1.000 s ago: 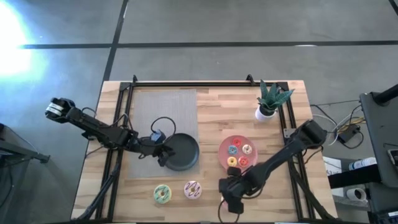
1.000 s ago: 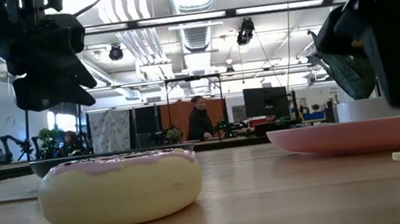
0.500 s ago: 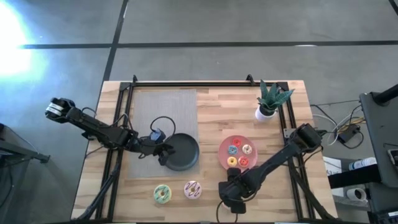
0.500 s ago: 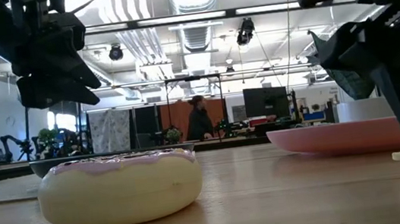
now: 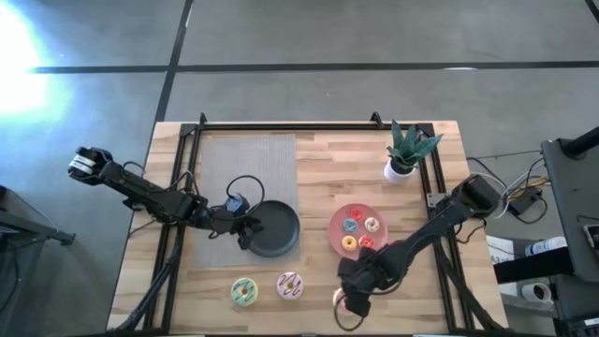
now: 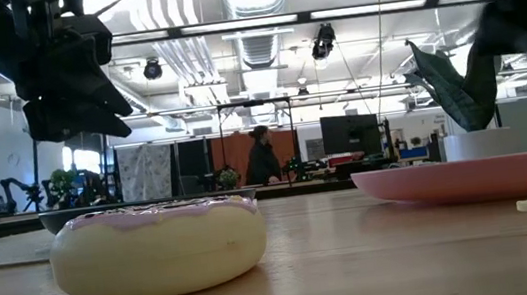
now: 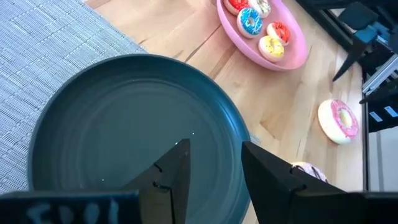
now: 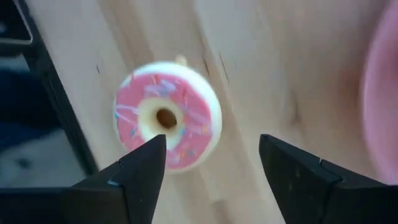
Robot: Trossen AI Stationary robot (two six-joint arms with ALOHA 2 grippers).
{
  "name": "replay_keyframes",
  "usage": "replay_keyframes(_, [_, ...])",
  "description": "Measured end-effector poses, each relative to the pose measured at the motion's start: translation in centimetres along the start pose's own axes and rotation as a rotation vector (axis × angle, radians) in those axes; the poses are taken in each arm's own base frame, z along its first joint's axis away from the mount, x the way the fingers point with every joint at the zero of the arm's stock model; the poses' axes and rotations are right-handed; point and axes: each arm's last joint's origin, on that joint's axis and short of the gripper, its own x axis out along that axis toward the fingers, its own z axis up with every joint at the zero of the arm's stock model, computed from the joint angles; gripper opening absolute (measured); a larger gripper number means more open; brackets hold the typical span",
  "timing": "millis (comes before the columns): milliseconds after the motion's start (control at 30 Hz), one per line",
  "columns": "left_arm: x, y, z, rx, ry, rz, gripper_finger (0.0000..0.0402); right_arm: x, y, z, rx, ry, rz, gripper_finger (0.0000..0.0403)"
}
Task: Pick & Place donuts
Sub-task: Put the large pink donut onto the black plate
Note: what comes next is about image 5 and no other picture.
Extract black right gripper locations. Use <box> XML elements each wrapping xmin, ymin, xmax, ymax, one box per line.
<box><xmin>337</xmin><ymin>242</ymin><xmax>403</xmax><ymax>319</ymax></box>

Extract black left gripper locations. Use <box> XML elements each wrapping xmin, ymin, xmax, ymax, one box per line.
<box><xmin>205</xmin><ymin>205</ymin><xmax>265</xmax><ymax>251</ymax></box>

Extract large pink icing donut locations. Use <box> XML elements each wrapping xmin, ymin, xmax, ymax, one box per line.
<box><xmin>331</xmin><ymin>287</ymin><xmax>352</xmax><ymax>317</ymax></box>

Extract large green icing donut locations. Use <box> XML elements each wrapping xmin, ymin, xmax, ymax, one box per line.
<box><xmin>230</xmin><ymin>277</ymin><xmax>259</xmax><ymax>308</ymax></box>

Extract large lilac icing donut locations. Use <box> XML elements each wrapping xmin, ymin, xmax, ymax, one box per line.
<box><xmin>276</xmin><ymin>271</ymin><xmax>305</xmax><ymax>300</ymax></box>

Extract black round plate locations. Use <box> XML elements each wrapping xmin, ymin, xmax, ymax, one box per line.
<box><xmin>245</xmin><ymin>199</ymin><xmax>301</xmax><ymax>258</ymax></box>

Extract pink round plate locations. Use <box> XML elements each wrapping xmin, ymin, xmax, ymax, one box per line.
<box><xmin>327</xmin><ymin>202</ymin><xmax>389</xmax><ymax>258</ymax></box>

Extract grey woven placemat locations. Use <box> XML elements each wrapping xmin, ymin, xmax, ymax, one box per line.
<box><xmin>191</xmin><ymin>134</ymin><xmax>300</xmax><ymax>269</ymax></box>

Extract white plant pot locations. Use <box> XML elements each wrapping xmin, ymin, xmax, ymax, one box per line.
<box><xmin>383</xmin><ymin>158</ymin><xmax>416</xmax><ymax>184</ymax></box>

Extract white paper box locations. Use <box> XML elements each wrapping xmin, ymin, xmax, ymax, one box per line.
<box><xmin>486</xmin><ymin>235</ymin><xmax>516</xmax><ymax>266</ymax></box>

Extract green snake plant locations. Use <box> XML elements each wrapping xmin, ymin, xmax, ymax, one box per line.
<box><xmin>386</xmin><ymin>120</ymin><xmax>445</xmax><ymax>170</ymax></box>

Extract black shelf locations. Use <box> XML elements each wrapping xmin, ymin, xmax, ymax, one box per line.
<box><xmin>493</xmin><ymin>259</ymin><xmax>575</xmax><ymax>285</ymax></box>

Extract white tape roll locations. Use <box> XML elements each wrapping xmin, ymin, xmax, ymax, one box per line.
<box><xmin>520</xmin><ymin>282</ymin><xmax>553</xmax><ymax>304</ymax></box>

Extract black power adapter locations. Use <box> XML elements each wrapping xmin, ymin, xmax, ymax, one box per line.
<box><xmin>508</xmin><ymin>186</ymin><xmax>544</xmax><ymax>216</ymax></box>

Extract white bottle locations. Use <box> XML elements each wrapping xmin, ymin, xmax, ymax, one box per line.
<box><xmin>523</xmin><ymin>236</ymin><xmax>568</xmax><ymax>257</ymax></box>

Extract black floor stand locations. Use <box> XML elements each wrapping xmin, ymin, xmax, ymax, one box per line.
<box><xmin>0</xmin><ymin>184</ymin><xmax>76</xmax><ymax>247</ymax></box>

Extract grey cart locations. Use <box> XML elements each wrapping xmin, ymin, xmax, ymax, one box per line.
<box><xmin>541</xmin><ymin>125</ymin><xmax>599</xmax><ymax>285</ymax></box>

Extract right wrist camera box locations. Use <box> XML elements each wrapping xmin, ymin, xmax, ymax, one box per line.
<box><xmin>337</xmin><ymin>256</ymin><xmax>371</xmax><ymax>282</ymax></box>

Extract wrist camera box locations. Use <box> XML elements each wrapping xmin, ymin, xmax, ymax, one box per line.
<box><xmin>224</xmin><ymin>192</ymin><xmax>250</xmax><ymax>214</ymax></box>
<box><xmin>337</xmin><ymin>256</ymin><xmax>371</xmax><ymax>282</ymax></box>

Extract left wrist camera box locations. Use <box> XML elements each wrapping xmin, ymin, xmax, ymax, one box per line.
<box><xmin>224</xmin><ymin>192</ymin><xmax>250</xmax><ymax>214</ymax></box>

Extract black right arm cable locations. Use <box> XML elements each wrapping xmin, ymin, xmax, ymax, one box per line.
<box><xmin>333</xmin><ymin>299</ymin><xmax>367</xmax><ymax>332</ymax></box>

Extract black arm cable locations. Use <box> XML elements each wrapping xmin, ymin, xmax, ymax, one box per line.
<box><xmin>333</xmin><ymin>299</ymin><xmax>367</xmax><ymax>332</ymax></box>
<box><xmin>226</xmin><ymin>175</ymin><xmax>267</xmax><ymax>221</ymax></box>

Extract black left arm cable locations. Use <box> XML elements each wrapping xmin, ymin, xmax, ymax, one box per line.
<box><xmin>226</xmin><ymin>175</ymin><xmax>267</xmax><ymax>221</ymax></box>

